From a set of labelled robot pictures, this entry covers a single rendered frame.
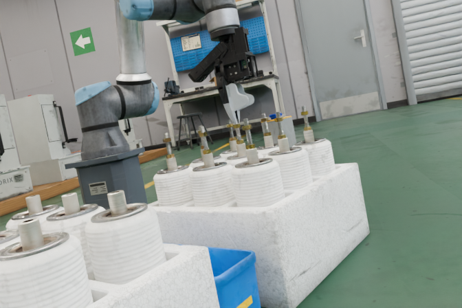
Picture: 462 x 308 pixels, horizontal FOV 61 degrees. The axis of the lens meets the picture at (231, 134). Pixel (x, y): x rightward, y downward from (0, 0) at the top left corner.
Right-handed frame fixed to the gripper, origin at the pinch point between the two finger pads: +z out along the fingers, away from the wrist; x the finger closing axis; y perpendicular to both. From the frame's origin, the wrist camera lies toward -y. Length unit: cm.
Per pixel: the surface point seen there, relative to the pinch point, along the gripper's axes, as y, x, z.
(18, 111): -241, 148, -35
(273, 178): 12.5, -16.9, 12.2
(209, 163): -2.4, -12.2, 8.4
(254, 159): 8.9, -15.6, 8.2
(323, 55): -44, 507, -58
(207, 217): -1.4, -19.8, 17.7
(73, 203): -11.7, -41.6, 7.6
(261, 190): 10.4, -19.0, 13.7
